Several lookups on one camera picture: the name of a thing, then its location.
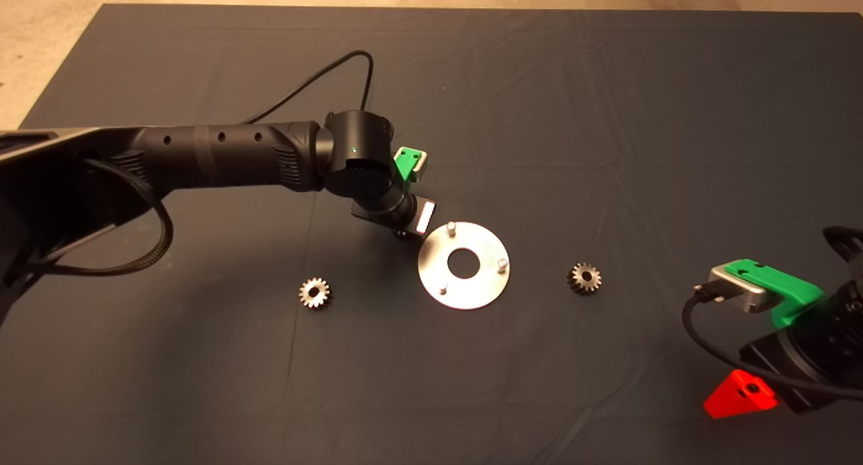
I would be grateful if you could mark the right wrist green camera mount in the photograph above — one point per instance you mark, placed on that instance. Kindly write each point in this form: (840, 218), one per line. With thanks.
(789, 286)

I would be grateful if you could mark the dark grey table cloth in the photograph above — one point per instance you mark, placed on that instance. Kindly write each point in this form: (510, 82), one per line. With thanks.
(539, 114)

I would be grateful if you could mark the left wrist green camera mount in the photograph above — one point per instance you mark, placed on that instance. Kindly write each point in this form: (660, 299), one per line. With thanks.
(404, 163)

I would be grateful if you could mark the wrist green camera mount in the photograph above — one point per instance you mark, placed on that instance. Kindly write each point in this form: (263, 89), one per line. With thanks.
(789, 286)
(404, 163)

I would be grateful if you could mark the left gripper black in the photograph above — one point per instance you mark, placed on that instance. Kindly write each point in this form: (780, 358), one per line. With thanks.
(425, 217)

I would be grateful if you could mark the small steel planetary gear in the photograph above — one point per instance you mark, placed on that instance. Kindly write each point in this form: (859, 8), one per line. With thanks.
(307, 293)
(577, 280)
(400, 234)

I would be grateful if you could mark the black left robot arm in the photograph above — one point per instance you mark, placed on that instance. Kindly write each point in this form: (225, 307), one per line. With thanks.
(222, 155)

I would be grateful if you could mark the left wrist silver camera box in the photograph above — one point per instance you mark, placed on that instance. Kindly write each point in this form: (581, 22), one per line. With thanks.
(421, 172)

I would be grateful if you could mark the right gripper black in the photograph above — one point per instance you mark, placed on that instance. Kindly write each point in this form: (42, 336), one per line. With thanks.
(816, 391)

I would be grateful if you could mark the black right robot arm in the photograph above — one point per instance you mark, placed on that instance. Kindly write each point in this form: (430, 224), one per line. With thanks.
(843, 317)

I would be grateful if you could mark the round metal carrier plate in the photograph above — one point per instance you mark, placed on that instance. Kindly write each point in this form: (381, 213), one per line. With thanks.
(438, 269)

